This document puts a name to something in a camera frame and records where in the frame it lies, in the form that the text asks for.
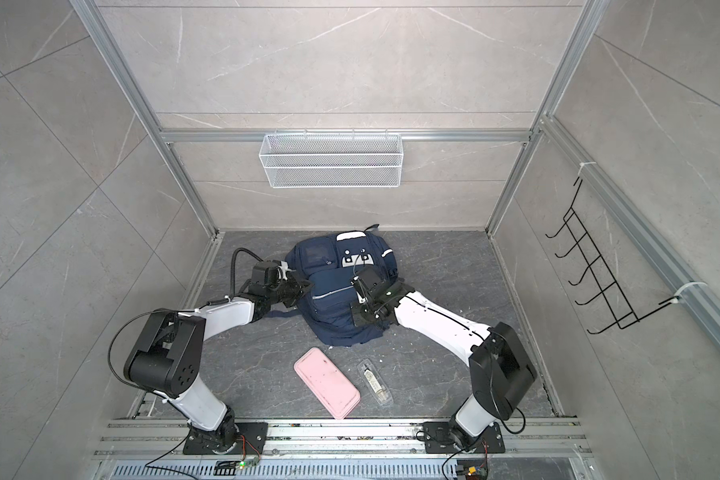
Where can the aluminium front rail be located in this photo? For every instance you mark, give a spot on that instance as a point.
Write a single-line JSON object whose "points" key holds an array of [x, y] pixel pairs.
{"points": [[281, 439]]}

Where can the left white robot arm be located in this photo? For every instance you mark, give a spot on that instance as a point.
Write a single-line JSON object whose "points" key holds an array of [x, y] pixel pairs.
{"points": [[165, 359]]}

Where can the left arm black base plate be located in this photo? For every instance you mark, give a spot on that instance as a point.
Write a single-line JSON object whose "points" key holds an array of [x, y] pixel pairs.
{"points": [[228, 439]]}

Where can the black wire hook rack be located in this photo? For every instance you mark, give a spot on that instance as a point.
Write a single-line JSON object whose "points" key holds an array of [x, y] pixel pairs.
{"points": [[597, 269]]}

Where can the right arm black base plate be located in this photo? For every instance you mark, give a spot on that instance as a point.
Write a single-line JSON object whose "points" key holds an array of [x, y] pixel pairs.
{"points": [[448, 437]]}

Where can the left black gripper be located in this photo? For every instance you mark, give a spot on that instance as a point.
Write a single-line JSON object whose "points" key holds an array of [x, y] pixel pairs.
{"points": [[301, 288]]}

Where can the navy blue student backpack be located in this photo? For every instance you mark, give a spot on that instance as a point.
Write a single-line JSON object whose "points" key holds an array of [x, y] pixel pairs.
{"points": [[330, 262]]}

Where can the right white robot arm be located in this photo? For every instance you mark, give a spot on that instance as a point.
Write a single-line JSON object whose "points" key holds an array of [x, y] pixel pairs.
{"points": [[501, 372]]}

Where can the white wire mesh basket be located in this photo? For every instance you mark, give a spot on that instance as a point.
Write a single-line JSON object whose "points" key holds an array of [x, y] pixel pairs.
{"points": [[332, 160]]}

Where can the pink pencil case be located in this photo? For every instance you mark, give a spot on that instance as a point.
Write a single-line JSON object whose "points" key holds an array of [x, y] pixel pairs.
{"points": [[328, 384]]}

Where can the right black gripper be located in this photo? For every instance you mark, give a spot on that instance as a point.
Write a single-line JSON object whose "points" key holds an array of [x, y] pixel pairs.
{"points": [[357, 316]]}

